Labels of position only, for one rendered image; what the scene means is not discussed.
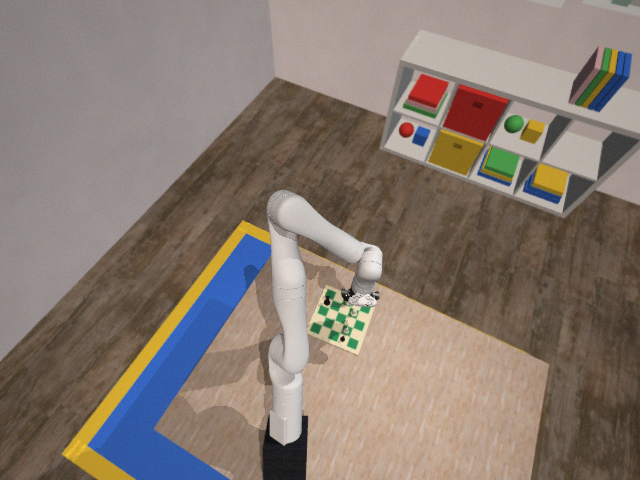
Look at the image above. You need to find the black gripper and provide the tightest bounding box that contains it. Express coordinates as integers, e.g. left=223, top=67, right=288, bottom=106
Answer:
left=341, top=286, right=379, bottom=301

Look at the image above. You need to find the green and cream chessboard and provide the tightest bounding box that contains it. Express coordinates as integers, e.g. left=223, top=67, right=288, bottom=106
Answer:
left=307, top=285, right=375, bottom=355

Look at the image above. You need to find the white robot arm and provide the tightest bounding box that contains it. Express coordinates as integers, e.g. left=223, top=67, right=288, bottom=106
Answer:
left=266, top=190, right=382, bottom=446

